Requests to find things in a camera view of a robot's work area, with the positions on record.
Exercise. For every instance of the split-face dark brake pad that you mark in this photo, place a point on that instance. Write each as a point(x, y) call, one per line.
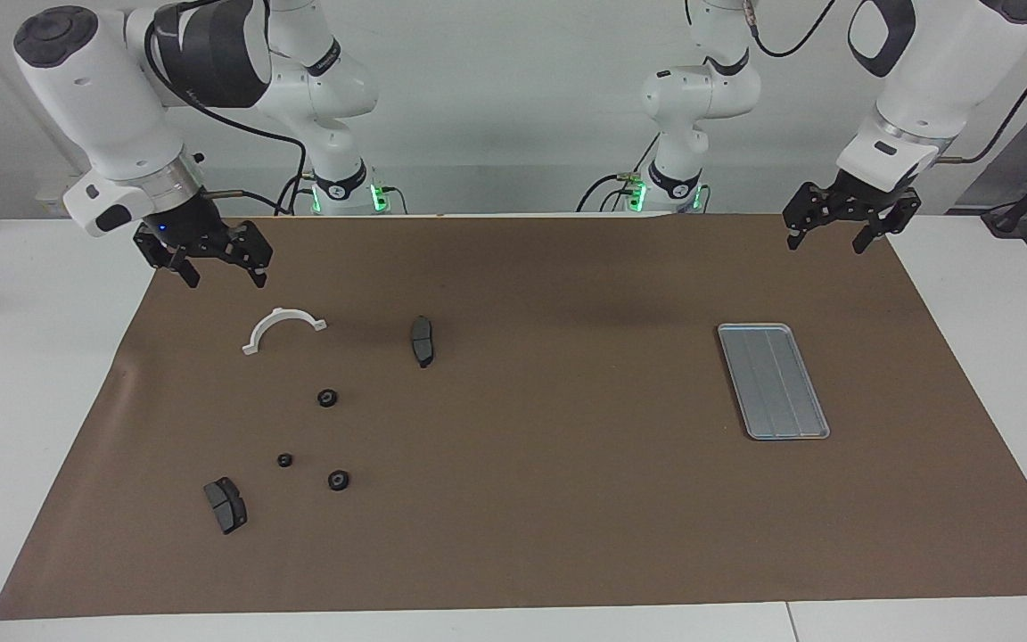
point(226, 508)

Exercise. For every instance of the silver metal tray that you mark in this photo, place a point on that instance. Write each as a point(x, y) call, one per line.
point(776, 392)

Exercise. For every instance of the white wall socket box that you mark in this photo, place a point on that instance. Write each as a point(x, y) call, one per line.
point(48, 198)

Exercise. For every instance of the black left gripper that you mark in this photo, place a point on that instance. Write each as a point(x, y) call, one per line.
point(861, 201)

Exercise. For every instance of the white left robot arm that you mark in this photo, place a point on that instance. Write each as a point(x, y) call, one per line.
point(950, 71)

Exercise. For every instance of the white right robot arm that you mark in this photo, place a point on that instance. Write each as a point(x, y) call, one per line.
point(94, 98)

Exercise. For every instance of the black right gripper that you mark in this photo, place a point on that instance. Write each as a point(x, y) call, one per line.
point(185, 225)

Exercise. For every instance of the white curved plastic bracket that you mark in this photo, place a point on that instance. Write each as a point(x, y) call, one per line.
point(284, 313)

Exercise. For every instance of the brown paper table mat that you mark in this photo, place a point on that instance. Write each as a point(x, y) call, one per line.
point(522, 499)

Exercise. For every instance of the slim dark brake pad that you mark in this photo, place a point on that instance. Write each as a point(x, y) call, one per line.
point(423, 343)

